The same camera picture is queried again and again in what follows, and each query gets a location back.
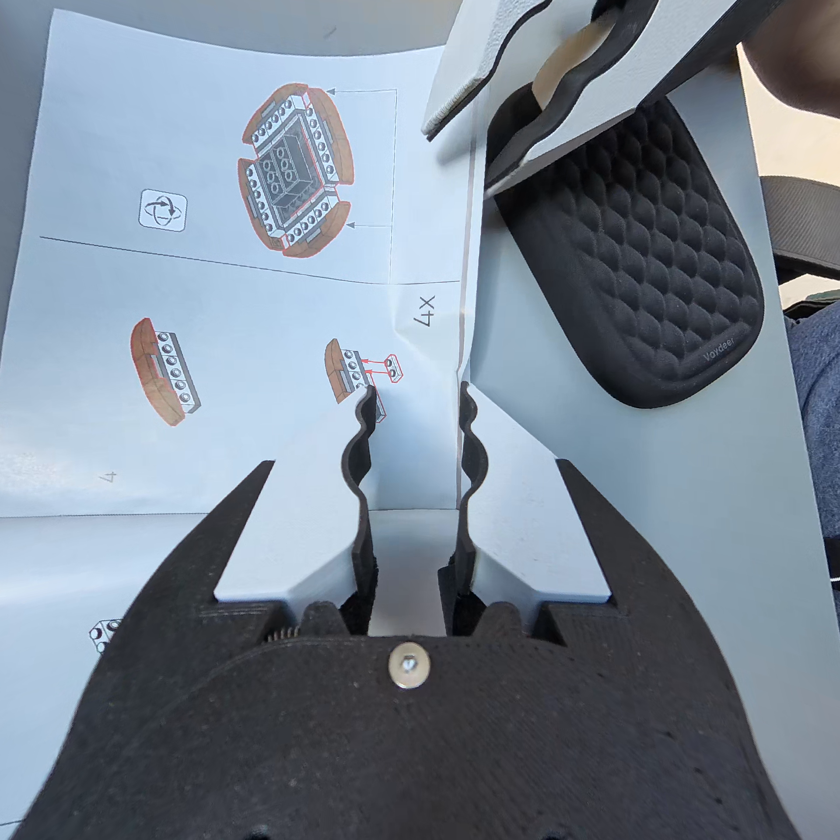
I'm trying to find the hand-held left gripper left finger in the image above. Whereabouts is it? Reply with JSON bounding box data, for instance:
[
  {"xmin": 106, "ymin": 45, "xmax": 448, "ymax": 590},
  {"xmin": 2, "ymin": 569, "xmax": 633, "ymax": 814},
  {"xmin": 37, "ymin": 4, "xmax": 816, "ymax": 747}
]
[{"xmin": 213, "ymin": 384, "xmax": 380, "ymax": 611}]

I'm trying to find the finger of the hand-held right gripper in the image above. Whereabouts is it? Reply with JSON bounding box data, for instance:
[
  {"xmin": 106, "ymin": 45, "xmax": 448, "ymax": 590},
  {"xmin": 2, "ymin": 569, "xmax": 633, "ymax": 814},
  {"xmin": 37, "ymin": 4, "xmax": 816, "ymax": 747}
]
[
  {"xmin": 420, "ymin": 0, "xmax": 553, "ymax": 140},
  {"xmin": 484, "ymin": 0, "xmax": 750, "ymax": 196}
]

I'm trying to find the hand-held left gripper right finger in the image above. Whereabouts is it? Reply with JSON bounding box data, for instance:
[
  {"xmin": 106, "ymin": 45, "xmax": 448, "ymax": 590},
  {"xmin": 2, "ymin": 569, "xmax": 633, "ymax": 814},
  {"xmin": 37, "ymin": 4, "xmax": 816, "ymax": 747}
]
[{"xmin": 438, "ymin": 381, "xmax": 616, "ymax": 605}]

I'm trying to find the lego instruction booklet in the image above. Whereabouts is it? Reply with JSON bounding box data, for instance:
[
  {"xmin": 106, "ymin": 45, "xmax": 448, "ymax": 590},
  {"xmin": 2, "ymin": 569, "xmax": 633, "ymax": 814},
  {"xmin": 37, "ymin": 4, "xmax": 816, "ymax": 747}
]
[{"xmin": 0, "ymin": 7, "xmax": 476, "ymax": 840}]

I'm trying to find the person's right hand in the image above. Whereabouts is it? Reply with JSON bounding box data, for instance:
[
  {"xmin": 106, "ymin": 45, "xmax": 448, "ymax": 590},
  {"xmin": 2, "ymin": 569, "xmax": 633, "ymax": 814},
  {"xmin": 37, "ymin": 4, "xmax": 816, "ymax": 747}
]
[{"xmin": 738, "ymin": 0, "xmax": 840, "ymax": 114}]

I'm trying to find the black textured wrist rest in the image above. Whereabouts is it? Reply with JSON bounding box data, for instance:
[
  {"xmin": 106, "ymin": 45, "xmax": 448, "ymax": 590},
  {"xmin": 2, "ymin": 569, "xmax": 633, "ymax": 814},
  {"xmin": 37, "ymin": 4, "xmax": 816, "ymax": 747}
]
[{"xmin": 489, "ymin": 85, "xmax": 765, "ymax": 409}]

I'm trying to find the person's torso in blue sweatshirt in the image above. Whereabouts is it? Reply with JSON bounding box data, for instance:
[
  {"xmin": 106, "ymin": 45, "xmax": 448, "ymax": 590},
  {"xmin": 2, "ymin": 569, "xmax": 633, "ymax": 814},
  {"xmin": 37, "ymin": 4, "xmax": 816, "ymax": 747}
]
[{"xmin": 784, "ymin": 289, "xmax": 840, "ymax": 624}]

